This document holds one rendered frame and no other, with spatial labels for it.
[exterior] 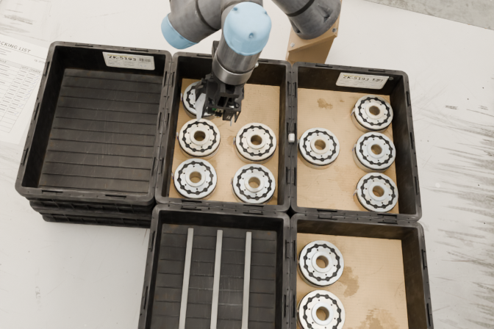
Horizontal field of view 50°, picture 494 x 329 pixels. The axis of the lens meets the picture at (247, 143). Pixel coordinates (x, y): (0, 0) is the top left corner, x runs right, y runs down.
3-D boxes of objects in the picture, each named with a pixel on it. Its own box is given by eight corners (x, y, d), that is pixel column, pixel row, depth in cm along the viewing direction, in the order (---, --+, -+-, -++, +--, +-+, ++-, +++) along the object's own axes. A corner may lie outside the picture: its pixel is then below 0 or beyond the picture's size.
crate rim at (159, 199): (173, 56, 133) (173, 50, 131) (290, 65, 135) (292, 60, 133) (154, 205, 116) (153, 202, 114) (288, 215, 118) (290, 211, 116)
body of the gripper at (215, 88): (199, 119, 106) (209, 89, 95) (202, 83, 110) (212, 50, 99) (236, 124, 108) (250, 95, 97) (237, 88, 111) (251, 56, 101)
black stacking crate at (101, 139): (62, 67, 140) (51, 42, 130) (173, 76, 142) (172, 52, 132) (29, 209, 123) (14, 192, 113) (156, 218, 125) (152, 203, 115)
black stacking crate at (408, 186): (285, 86, 144) (292, 62, 133) (392, 95, 145) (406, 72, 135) (283, 226, 127) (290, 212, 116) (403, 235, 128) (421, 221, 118)
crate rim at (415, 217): (290, 65, 135) (292, 60, 133) (404, 76, 137) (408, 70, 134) (288, 215, 118) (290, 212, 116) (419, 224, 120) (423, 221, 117)
